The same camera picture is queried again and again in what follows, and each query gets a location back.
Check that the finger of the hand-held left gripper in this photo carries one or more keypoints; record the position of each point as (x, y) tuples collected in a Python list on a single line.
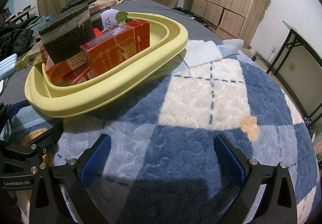
[(46, 138), (17, 110)]

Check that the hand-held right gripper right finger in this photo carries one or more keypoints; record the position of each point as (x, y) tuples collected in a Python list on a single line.
[(227, 158)]

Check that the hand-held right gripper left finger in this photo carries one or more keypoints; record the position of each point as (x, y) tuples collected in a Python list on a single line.
[(96, 158)]

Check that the orange-red box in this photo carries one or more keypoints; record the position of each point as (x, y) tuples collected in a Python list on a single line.
[(63, 69)]

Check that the yellow plastic basin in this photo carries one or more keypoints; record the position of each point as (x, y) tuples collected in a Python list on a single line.
[(105, 93)]

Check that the black round sponge block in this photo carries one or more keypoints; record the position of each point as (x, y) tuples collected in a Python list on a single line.
[(96, 19), (66, 37)]

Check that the large red and silver carton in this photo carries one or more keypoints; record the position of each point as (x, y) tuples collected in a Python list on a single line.
[(113, 53)]

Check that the purple plush toy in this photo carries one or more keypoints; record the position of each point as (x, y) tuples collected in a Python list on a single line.
[(109, 19)]

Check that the light blue ribbed case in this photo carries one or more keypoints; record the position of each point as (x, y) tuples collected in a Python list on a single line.
[(7, 65)]

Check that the blue and white checked blanket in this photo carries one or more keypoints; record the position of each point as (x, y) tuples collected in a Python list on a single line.
[(201, 93)]

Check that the dark jacket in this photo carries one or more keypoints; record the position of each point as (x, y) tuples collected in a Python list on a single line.
[(17, 37)]

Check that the dark patterned cloth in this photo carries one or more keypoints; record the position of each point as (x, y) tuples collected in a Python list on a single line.
[(309, 124)]

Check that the plastic bag with pink packet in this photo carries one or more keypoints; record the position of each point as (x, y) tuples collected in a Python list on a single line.
[(318, 147)]

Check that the white towel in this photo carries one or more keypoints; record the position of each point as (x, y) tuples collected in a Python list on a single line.
[(201, 50)]

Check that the black folding table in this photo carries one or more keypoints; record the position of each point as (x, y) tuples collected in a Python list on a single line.
[(288, 39)]

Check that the black suitcase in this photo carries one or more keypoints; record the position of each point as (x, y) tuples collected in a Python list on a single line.
[(186, 11)]

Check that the yellowish wall socket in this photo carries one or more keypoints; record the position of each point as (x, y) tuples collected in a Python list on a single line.
[(292, 66)]

